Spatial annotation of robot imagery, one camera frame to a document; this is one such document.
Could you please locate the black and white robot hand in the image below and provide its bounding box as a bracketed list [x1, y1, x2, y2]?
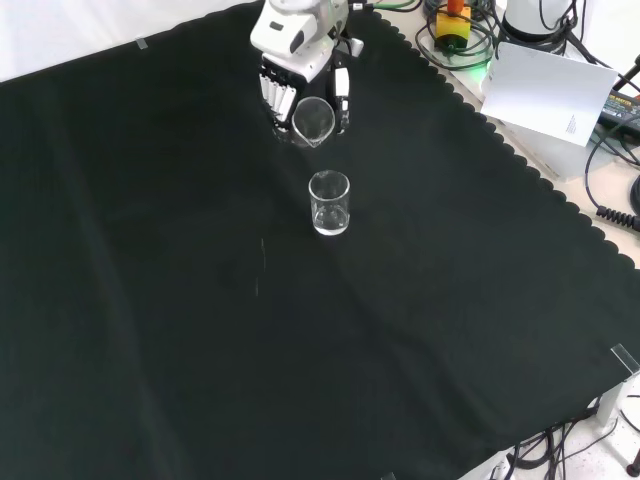
[249, 3, 367, 146]

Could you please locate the small clear glass spouted beaker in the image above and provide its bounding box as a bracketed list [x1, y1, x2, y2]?
[291, 96, 337, 151]

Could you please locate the clear glass beaker with water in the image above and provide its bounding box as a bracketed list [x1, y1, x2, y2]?
[307, 170, 351, 237]

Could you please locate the yellow emergency stop button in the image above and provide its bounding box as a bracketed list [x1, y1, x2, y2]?
[433, 0, 474, 52]

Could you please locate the clear glass rod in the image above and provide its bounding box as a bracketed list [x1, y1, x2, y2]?
[255, 237, 266, 297]

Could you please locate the pale white board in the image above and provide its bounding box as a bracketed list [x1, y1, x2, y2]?
[479, 41, 620, 148]

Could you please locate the black table cloth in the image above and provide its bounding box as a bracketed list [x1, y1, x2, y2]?
[0, 0, 640, 480]

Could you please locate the white box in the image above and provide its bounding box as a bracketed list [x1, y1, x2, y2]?
[492, 115, 595, 184]

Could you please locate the black power adapter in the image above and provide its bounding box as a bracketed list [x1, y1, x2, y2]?
[596, 85, 640, 127]

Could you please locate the clear corner tape piece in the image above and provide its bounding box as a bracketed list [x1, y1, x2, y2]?
[610, 343, 640, 376]

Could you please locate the white table leg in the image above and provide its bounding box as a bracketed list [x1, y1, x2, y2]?
[593, 372, 640, 427]

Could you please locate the green cable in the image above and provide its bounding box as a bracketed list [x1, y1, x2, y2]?
[349, 0, 424, 15]

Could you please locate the dark looped cable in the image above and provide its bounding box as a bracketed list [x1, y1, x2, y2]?
[414, 18, 497, 72]

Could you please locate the black coiled cable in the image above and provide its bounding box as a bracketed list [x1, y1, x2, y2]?
[583, 123, 640, 231]

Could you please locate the black floor cable bundle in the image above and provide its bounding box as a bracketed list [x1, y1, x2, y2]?
[507, 414, 640, 480]

